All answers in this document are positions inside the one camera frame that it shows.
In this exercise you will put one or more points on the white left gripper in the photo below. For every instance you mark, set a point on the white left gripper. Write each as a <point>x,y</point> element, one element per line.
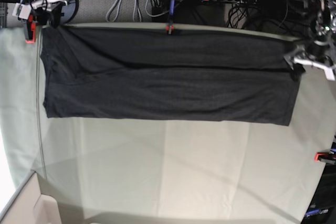
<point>300,57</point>

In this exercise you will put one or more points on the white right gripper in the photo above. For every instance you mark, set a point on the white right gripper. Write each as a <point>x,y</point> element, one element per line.
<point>39,9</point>

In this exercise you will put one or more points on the black t-shirt with colourful logo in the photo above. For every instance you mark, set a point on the black t-shirt with colourful logo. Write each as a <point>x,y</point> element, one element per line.
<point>149,75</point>

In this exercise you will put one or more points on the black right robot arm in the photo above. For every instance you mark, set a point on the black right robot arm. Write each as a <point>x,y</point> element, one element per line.
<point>46,12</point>

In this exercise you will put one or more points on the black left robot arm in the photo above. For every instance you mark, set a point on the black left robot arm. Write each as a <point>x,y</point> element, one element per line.
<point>318,51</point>

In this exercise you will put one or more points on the red black clamp left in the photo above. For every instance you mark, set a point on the red black clamp left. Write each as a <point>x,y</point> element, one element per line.
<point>29,29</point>

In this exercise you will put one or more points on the red black clamp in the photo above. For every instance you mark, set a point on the red black clamp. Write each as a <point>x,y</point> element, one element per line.
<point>169,29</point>
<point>29,29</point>
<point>325,157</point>

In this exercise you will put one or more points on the black round base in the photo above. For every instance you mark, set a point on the black round base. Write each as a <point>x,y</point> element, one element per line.
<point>69,11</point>

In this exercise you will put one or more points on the red black clamp right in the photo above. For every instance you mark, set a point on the red black clamp right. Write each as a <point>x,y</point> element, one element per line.
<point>325,157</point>

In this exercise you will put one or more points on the red black clamp middle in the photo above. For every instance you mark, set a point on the red black clamp middle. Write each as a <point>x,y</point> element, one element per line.
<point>169,29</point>

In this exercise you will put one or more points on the white box corner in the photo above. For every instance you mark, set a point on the white box corner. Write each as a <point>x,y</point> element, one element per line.
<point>29,205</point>

